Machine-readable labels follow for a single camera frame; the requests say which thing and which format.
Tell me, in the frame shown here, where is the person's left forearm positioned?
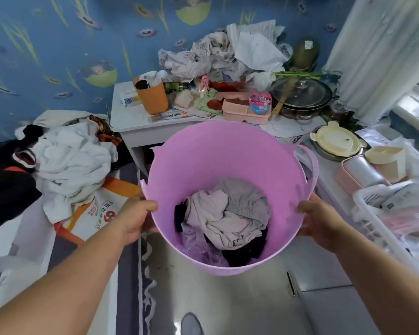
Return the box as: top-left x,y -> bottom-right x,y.
0,220 -> 129,335

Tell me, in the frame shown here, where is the pink plastic laundry bucket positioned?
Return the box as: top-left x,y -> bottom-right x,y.
139,121 -> 319,277

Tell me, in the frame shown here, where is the pile of white crumpled clothes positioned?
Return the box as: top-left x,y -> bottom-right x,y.
158,20 -> 288,90

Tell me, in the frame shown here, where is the pan with glass lid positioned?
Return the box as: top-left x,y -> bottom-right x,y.
268,77 -> 336,120

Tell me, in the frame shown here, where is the cream square container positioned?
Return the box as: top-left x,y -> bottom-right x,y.
365,146 -> 407,184

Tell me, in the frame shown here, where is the pink lunch box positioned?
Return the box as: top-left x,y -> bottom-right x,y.
335,154 -> 392,196

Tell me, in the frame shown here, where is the person's right hand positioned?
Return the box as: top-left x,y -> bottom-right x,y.
295,193 -> 350,254

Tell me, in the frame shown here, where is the grey patterned rug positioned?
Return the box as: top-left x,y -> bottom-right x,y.
116,162 -> 168,335

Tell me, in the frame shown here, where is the dark green bottle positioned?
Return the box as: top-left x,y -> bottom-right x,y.
163,82 -> 190,94

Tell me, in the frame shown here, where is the green printed paper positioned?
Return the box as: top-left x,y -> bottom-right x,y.
196,88 -> 224,119

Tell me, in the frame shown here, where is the white orange printed bag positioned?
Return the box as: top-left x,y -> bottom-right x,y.
53,176 -> 142,247

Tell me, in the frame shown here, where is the pink plastic organizer tray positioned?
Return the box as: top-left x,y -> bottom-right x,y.
222,98 -> 272,125

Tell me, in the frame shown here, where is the person's left hand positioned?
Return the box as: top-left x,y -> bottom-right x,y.
113,195 -> 160,247

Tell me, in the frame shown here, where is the white curtain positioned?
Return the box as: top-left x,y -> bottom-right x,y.
323,0 -> 419,127

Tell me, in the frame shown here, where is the small white blue box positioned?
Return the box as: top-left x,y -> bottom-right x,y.
159,109 -> 190,121

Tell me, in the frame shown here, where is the cream round lidded container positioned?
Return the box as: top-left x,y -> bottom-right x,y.
309,121 -> 368,162

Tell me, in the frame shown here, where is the white crumpled cloth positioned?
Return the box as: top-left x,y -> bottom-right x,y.
31,119 -> 118,224

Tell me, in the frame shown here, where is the round pink printed container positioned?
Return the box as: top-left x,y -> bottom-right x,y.
249,91 -> 272,115

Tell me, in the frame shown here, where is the light grey garment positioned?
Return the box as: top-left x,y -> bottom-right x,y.
180,178 -> 273,251

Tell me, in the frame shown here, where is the white small desk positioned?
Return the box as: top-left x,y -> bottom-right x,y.
110,81 -> 210,178

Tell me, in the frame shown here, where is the black garment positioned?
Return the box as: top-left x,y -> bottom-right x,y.
174,203 -> 269,268

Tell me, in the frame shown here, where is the person's grey shoe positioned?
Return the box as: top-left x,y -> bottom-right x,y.
180,312 -> 204,335

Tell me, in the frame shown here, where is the person's right forearm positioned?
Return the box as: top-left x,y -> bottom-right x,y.
330,225 -> 419,335

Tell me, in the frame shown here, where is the white plastic basket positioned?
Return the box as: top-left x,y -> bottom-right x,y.
352,178 -> 419,276

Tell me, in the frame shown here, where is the orange plastic cup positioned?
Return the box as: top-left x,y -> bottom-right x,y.
133,76 -> 169,116

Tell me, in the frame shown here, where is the black jacket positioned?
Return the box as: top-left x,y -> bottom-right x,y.
0,124 -> 44,236

